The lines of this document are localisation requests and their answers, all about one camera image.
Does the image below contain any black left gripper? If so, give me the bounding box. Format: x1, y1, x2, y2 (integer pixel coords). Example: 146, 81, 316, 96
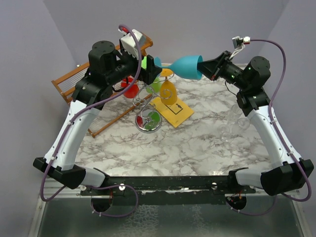
106, 45, 162, 85

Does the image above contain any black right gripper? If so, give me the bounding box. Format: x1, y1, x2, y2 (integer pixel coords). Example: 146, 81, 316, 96
194, 50, 249, 90

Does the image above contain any green plastic wine glass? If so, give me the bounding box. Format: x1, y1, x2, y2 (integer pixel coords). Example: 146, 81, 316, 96
141, 56, 161, 94

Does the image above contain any blue plastic wine glass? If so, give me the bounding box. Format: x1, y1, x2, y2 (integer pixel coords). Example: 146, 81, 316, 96
154, 55, 203, 80

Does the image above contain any orange plastic wine glass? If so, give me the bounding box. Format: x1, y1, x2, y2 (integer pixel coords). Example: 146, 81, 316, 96
159, 68, 177, 106

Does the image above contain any red plastic wine glass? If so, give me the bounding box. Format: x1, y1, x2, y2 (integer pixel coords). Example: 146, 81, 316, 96
120, 78, 139, 99

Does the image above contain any clear wine glass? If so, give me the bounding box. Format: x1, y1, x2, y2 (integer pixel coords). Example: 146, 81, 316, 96
227, 104, 250, 135
217, 124, 233, 144

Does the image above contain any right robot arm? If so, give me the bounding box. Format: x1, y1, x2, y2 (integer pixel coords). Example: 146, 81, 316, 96
197, 51, 314, 196

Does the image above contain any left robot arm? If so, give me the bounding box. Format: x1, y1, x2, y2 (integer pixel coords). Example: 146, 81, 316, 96
33, 39, 161, 195

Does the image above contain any wooden dish rack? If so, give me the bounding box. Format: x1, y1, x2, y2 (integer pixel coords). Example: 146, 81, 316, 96
51, 31, 164, 138

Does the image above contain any chrome wine glass rack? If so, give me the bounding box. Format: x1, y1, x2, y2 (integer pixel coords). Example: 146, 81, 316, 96
132, 82, 162, 134

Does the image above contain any yellow Little Prince book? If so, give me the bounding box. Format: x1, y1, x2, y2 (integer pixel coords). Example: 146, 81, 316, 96
151, 98, 194, 128

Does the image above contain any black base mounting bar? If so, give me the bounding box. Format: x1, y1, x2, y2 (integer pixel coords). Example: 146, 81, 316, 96
80, 175, 255, 205

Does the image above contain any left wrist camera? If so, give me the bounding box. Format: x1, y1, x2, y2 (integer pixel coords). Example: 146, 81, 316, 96
119, 28, 146, 59

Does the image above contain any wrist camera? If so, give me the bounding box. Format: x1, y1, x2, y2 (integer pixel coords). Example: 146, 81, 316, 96
230, 36, 251, 59
119, 28, 146, 59

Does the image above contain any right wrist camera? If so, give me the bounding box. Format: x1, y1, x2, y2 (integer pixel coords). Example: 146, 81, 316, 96
230, 36, 251, 59

